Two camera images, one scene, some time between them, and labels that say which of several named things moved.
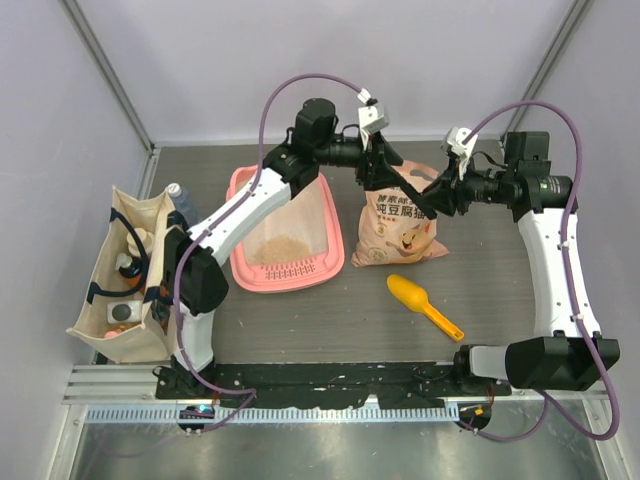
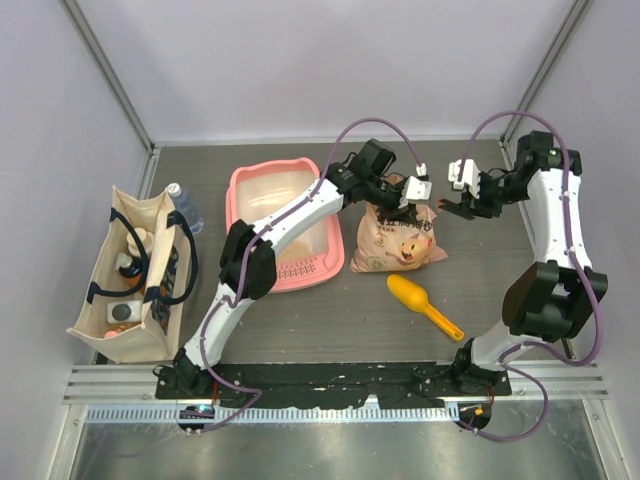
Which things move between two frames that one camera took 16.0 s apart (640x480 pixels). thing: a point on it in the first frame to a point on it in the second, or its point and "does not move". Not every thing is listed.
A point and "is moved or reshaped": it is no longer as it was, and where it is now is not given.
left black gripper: [381, 157] to [408, 213]
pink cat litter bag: [394, 229] is moved or reshaped
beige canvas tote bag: [115, 318] does not move
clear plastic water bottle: [183, 203] does not move
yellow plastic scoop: [416, 297] does not move
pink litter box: [297, 248] does not move
